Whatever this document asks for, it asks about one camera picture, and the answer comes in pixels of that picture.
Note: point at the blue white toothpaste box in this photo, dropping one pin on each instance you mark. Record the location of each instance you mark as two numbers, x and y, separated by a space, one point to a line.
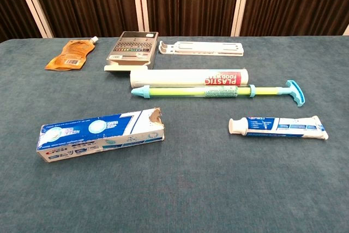
95 134

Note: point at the white blue toothpaste tube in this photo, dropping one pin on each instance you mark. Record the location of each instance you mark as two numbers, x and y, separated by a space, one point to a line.
272 128

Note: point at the grey printed cardboard box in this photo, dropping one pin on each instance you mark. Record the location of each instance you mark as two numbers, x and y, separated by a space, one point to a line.
133 50

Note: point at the blue yellow water pump toy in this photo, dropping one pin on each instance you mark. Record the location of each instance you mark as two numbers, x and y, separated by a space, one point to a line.
177 91

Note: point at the white plastic food wrap tube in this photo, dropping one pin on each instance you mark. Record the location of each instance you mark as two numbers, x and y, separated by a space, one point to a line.
177 77

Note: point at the white plastic folding stand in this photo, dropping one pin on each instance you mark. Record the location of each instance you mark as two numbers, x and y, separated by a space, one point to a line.
204 48

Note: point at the blue felt table cover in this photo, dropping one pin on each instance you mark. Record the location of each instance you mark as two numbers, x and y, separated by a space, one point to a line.
174 178

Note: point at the orange spout pouch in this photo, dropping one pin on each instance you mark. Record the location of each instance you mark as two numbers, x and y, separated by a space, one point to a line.
71 55

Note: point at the white partition frame post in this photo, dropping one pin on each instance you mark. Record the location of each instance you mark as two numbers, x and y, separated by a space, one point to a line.
240 6
35 12
346 31
140 3

